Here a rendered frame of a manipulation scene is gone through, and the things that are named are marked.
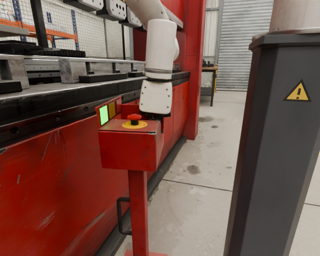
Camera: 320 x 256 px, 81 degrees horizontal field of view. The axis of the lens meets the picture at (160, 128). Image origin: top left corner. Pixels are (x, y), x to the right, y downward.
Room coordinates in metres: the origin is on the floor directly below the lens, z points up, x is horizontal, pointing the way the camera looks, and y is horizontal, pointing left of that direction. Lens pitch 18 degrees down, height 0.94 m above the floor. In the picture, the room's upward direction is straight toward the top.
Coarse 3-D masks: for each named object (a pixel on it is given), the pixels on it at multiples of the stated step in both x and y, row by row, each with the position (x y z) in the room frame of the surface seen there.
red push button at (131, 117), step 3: (132, 114) 0.52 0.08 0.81; (135, 114) 0.52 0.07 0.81; (138, 114) 0.52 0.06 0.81; (129, 117) 0.50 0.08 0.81; (132, 117) 0.49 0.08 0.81; (135, 117) 0.50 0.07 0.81; (138, 117) 0.50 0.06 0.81; (132, 120) 0.50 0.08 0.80; (135, 120) 0.50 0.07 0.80; (138, 120) 0.51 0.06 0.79; (132, 123) 0.50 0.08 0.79; (135, 123) 0.50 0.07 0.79; (138, 123) 0.51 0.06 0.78
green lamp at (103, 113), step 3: (102, 108) 0.50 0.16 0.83; (105, 108) 0.52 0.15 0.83; (102, 111) 0.50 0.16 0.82; (105, 111) 0.52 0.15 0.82; (102, 114) 0.50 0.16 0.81; (105, 114) 0.52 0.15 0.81; (102, 117) 0.49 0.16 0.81; (105, 117) 0.51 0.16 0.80; (102, 120) 0.49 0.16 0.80; (105, 120) 0.51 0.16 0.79; (102, 123) 0.49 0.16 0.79
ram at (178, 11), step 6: (162, 0) 1.70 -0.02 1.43; (168, 0) 1.85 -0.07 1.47; (174, 0) 2.02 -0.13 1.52; (180, 0) 2.23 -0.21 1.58; (168, 6) 1.85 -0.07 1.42; (174, 6) 2.03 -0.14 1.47; (180, 6) 2.24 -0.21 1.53; (174, 12) 2.03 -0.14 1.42; (180, 12) 2.25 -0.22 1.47; (180, 18) 2.25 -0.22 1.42; (180, 24) 2.26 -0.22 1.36
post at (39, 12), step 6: (30, 0) 1.52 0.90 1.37; (36, 0) 1.51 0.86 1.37; (36, 6) 1.51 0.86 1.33; (36, 12) 1.51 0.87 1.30; (42, 12) 1.55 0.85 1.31; (36, 18) 1.51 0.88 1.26; (42, 18) 1.54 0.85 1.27; (36, 24) 1.51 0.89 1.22; (42, 24) 1.53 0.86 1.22; (36, 30) 1.52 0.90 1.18; (42, 30) 1.52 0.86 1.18; (42, 36) 1.51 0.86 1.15; (42, 42) 1.50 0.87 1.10
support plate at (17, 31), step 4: (0, 24) 0.31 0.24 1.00; (0, 28) 0.31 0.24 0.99; (4, 28) 0.31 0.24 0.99; (8, 28) 0.32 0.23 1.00; (12, 28) 0.33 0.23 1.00; (16, 28) 0.33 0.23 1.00; (20, 28) 0.34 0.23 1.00; (24, 28) 0.35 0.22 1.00; (0, 32) 0.32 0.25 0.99; (4, 32) 0.32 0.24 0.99; (8, 32) 0.32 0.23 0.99; (12, 32) 0.33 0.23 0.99; (16, 32) 0.33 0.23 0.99; (20, 32) 0.34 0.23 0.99; (24, 32) 0.34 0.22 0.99; (28, 32) 0.35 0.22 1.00; (0, 36) 0.36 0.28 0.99; (4, 36) 0.36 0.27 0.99; (8, 36) 0.36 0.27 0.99; (12, 36) 0.36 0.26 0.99; (16, 36) 0.36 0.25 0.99
